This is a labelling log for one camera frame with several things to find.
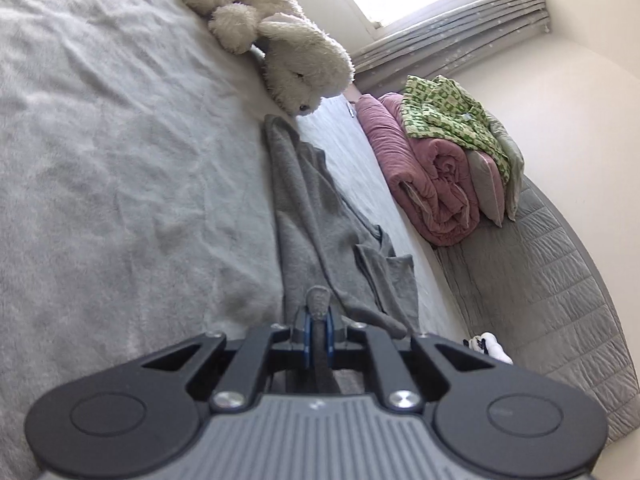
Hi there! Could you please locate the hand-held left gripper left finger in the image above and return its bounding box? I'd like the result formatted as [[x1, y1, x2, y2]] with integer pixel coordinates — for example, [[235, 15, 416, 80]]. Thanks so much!
[[141, 309, 313, 413]]

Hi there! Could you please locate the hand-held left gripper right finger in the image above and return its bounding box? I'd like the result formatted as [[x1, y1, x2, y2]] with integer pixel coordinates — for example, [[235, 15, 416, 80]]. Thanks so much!
[[320, 310, 493, 413]]

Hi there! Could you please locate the grey t-shirt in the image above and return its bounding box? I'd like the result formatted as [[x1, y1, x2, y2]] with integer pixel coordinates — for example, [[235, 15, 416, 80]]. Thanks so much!
[[264, 114, 421, 396]]

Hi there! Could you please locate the white folded garment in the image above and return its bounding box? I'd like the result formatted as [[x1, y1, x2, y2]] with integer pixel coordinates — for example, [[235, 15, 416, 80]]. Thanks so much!
[[462, 332, 513, 365]]

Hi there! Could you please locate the folded pink quilt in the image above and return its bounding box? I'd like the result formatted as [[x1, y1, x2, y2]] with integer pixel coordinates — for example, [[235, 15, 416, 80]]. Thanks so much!
[[356, 92, 483, 247]]

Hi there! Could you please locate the grey quilted headboard cover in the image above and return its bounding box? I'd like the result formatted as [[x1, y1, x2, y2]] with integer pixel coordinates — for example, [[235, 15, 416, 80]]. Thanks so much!
[[435, 175, 631, 441]]

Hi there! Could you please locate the green patterned blanket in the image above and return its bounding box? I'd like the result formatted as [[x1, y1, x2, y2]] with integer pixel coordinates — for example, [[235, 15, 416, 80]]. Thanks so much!
[[402, 75, 512, 188]]

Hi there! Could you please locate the white plush dog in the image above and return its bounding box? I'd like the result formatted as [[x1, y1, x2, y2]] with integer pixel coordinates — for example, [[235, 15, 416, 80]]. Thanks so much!
[[181, 0, 356, 117]]

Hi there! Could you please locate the grey curtain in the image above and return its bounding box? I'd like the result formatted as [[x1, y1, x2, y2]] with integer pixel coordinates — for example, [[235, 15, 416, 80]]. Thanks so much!
[[352, 0, 551, 93]]

